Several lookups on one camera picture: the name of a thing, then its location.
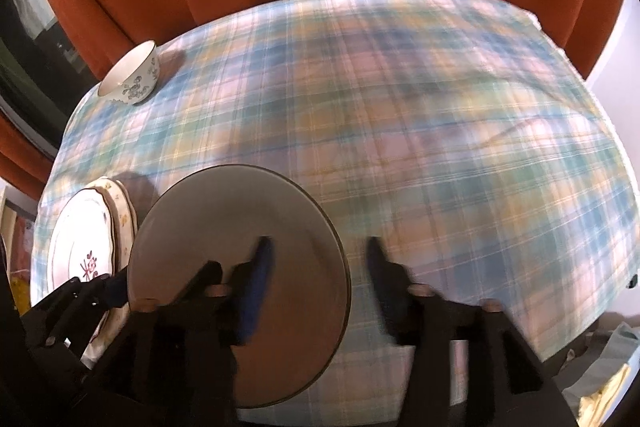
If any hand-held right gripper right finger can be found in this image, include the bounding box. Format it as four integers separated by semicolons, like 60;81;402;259
365;237;576;427

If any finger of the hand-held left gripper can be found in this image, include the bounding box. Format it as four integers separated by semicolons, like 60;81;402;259
64;268;131;349
30;273;112;339

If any white plate with red flower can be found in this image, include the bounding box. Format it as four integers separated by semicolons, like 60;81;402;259
46;189;122;358

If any yellow floral plate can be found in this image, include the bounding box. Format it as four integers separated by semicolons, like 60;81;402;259
95;177;133;358
112;179;140;258

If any plain plate with dark rim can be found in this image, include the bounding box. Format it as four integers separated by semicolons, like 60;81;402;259
126;164;352;409

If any white blue-floral bowl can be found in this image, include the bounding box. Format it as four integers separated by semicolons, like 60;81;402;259
96;40;161;106

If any glass window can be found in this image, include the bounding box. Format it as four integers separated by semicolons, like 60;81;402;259
0;0;98;148

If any plaid tablecloth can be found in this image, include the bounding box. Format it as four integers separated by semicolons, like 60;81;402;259
30;0;640;410

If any grey cloth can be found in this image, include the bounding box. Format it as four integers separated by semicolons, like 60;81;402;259
562;322;640;408

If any yellow cloth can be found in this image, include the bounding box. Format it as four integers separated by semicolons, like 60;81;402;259
580;364;633;427

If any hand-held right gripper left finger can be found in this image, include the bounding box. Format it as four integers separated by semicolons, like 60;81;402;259
95;234;276;427

